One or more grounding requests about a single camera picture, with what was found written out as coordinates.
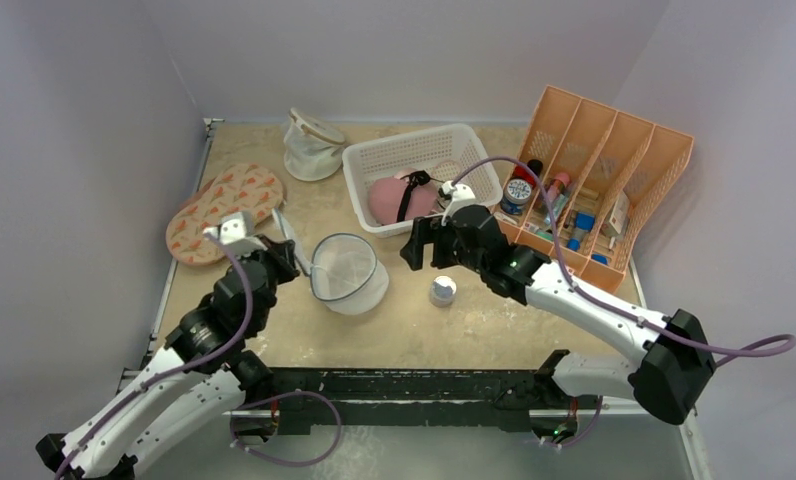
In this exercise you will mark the carrot print oval pad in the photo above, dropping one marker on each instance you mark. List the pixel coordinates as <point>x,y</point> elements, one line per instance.
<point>239,187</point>

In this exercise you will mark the small clear white-lid jar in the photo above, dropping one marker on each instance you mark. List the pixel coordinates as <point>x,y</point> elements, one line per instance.
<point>442,291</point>

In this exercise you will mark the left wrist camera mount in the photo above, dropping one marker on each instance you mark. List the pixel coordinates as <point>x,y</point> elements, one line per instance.
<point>237,232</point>

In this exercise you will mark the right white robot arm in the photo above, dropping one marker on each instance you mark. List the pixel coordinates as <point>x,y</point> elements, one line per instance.
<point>666,363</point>

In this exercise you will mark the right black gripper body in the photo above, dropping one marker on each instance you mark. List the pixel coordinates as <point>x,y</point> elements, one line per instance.
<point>425,240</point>

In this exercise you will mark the dark pink black-strap bra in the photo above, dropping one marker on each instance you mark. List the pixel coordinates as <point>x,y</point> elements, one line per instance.
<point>405,195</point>

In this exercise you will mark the pink cap bottle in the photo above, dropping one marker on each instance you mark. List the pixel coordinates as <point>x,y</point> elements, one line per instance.
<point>555,186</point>

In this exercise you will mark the red cap bottle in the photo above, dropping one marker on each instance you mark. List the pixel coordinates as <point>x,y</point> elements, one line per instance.
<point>531,172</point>

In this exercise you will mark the blue white round jar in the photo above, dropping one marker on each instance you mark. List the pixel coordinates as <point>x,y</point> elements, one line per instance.
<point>516,197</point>

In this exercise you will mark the white mesh laundry bag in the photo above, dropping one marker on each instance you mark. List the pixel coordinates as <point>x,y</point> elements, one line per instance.
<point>343,269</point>
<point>313,147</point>

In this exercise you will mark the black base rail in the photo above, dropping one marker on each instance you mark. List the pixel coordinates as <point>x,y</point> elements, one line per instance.
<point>298,398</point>

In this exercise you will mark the white plastic basket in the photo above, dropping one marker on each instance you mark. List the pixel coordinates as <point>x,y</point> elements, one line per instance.
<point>366,162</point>

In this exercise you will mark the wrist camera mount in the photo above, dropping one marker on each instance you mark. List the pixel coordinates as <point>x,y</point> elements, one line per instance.
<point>456,197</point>
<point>237,232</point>

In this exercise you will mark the blue cap tube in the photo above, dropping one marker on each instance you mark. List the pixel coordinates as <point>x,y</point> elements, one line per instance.
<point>583,224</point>

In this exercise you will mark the orange plastic organizer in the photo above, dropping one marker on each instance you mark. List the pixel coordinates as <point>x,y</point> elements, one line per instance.
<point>605,151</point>

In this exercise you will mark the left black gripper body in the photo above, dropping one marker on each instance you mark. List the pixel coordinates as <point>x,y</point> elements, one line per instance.
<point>281,269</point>

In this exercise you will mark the white red box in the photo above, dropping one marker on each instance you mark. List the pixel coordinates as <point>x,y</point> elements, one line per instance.
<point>616,219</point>

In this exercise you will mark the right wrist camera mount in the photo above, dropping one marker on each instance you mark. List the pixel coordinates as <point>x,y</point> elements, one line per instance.
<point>456,197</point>

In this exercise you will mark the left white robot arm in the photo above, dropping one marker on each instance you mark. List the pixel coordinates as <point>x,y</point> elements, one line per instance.
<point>202,370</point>

